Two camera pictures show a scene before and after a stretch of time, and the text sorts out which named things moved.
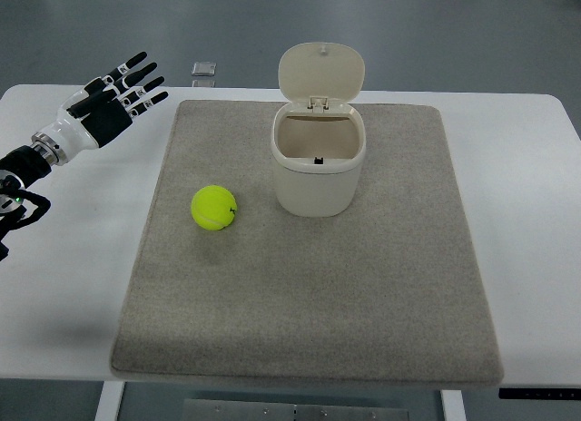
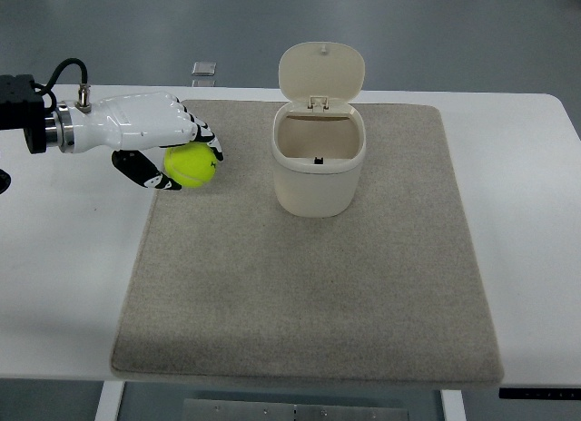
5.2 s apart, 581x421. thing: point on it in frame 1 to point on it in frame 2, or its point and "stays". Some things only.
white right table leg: (453, 405) stays
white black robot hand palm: (93, 128) to (123, 124)
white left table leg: (110, 401) stays
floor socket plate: (203, 69) stays
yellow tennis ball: (211, 207) to (192, 164)
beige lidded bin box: (318, 141) stays
